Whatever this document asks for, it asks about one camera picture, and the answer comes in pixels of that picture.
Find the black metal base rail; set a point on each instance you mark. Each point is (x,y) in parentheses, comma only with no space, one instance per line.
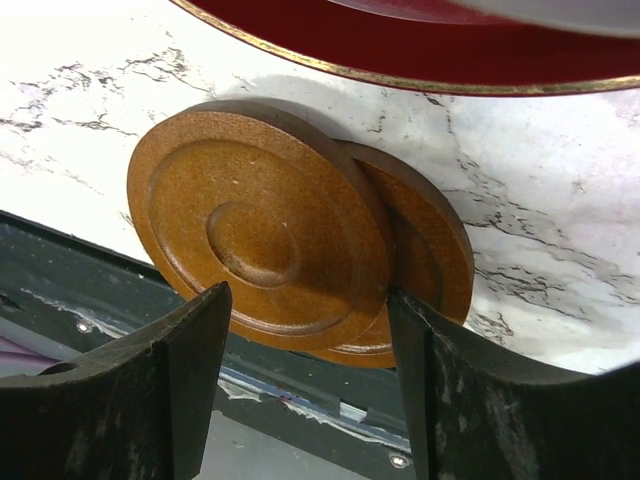
(275,415)

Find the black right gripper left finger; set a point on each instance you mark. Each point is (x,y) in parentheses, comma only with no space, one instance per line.
(138,407)

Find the brown wooden coaster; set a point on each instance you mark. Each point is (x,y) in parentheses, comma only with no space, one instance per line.
(425,240)
(240,192)

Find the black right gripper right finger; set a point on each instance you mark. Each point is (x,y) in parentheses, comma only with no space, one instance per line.
(476,410)

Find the dark red round tray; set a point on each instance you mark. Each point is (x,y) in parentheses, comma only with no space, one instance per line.
(497,59)

